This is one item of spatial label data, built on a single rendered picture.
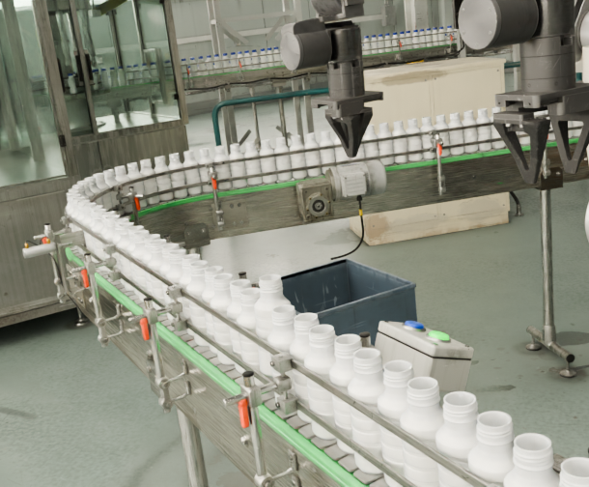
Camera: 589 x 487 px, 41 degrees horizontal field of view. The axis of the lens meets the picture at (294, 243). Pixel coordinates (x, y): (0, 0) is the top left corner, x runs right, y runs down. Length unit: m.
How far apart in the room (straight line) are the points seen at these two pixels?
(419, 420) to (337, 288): 1.27
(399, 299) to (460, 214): 3.93
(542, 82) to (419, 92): 4.71
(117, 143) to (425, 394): 5.86
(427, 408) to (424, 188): 2.33
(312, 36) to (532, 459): 0.69
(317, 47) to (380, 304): 0.85
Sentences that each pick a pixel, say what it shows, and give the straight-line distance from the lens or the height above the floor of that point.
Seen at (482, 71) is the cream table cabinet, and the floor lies 1.12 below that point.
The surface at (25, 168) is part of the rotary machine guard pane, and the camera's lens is 4.61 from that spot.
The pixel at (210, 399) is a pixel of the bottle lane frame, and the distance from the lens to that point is 1.54.
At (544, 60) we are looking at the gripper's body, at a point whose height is 1.52.
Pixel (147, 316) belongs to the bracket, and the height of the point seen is 1.08.
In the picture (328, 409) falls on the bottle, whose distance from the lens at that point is 1.17.
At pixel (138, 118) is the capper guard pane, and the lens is 6.75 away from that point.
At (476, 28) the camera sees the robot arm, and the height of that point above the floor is 1.56.
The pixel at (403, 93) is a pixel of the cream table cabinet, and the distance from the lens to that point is 5.56.
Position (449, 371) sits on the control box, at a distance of 1.20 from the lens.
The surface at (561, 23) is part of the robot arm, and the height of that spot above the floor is 1.56.
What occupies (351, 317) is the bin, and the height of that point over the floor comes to 0.91.
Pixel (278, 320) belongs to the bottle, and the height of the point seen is 1.15.
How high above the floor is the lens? 1.59
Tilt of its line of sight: 16 degrees down
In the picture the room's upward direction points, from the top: 7 degrees counter-clockwise
